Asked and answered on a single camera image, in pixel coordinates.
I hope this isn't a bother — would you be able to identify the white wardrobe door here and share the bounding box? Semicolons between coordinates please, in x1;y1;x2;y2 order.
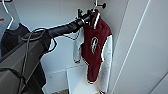
106;0;168;94

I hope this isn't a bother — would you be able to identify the white hanger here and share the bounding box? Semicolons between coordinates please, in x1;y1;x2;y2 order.
2;1;20;31
89;6;102;29

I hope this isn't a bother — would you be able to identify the black wardrobe hook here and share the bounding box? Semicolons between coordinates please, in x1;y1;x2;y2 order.
93;1;107;10
0;0;14;4

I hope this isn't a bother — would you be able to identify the red white varsity jacket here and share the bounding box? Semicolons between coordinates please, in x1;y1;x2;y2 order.
72;9;113;94

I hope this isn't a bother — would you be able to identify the white wardrobe carcass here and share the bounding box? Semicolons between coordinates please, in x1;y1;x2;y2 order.
0;0;168;94

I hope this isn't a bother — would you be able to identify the black t-shirt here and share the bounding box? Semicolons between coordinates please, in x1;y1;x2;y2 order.
0;22;48;94

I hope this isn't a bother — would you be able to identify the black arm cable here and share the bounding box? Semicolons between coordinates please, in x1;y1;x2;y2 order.
18;27;81;94

